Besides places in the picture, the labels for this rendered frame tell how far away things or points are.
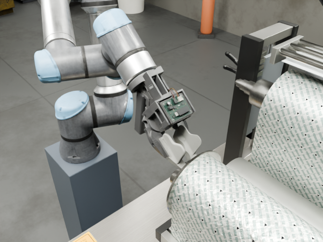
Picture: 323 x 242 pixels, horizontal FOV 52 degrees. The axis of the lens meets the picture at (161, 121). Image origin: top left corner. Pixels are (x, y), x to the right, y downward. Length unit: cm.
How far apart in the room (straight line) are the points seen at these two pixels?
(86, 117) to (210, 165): 63
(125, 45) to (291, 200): 44
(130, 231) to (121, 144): 173
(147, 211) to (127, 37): 58
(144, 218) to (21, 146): 197
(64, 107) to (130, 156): 150
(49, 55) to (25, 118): 244
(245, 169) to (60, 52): 47
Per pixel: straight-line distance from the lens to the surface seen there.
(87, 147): 122
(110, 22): 69
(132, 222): 104
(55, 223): 225
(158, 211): 106
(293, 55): 70
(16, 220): 235
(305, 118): 67
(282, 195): 70
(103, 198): 137
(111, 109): 114
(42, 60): 77
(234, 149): 95
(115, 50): 68
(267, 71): 87
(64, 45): 80
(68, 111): 112
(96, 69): 77
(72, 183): 123
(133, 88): 66
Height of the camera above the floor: 173
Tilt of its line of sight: 36 degrees down
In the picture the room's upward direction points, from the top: straight up
